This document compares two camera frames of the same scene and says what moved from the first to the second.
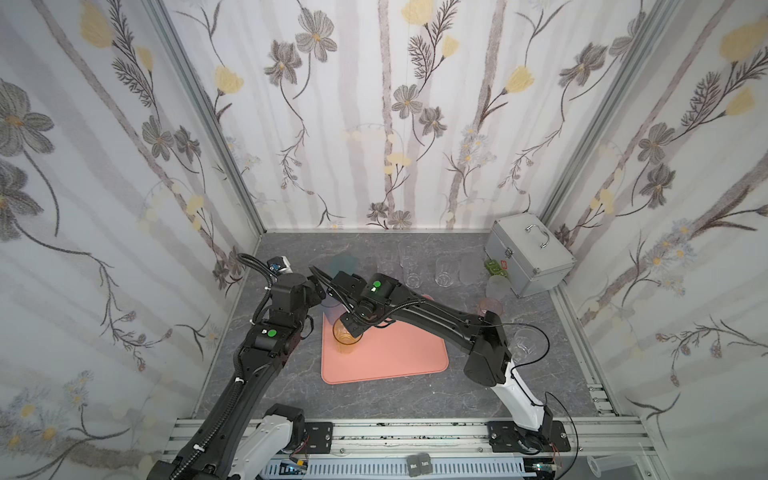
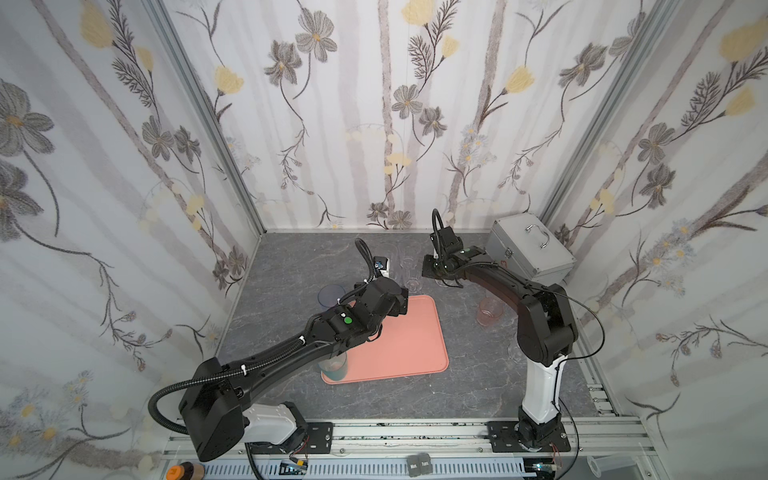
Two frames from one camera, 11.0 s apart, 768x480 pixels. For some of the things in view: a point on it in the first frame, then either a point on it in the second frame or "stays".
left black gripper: [318, 294] -> [391, 294]
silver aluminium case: [536, 260] stays
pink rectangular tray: [394, 350] stays
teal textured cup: [344, 262] -> [335, 367]
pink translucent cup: [489, 304] stays
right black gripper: [346, 324] -> [432, 267]
